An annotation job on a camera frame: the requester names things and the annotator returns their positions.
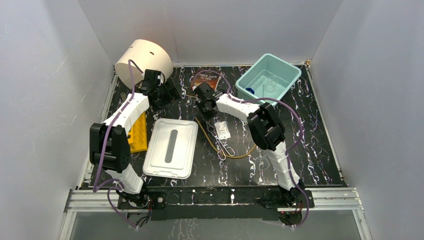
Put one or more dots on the aluminium frame rail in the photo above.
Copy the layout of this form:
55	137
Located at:
319	199

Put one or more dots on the test tube brush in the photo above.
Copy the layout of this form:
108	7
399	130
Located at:
192	96

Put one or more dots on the test tube with blue cap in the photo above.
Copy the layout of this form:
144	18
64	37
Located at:
250	90

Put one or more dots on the small white plastic bag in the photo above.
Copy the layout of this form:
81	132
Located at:
222	130

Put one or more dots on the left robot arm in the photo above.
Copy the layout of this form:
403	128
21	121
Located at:
109	148

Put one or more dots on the Three Days To See book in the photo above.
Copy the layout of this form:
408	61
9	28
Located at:
211	77

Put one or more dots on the white cylindrical container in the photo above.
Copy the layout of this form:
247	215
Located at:
142	55

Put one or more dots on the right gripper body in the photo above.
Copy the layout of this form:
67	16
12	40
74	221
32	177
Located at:
203	108

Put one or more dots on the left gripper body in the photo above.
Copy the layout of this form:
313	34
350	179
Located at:
168	91

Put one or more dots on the metal crucible tongs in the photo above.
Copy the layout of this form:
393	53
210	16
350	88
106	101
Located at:
220	144

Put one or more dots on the yellow test tube rack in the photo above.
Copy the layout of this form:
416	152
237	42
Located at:
137	136

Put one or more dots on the teal plastic bin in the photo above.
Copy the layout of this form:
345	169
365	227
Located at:
269	77

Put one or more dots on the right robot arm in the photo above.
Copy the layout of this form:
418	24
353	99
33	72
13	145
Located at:
266	129

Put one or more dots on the white plastic bin lid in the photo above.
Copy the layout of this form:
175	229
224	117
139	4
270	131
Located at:
171	149

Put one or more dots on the tan rubber tube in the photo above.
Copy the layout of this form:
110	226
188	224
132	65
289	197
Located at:
220	152

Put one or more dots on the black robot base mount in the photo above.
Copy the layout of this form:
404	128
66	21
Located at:
266	194

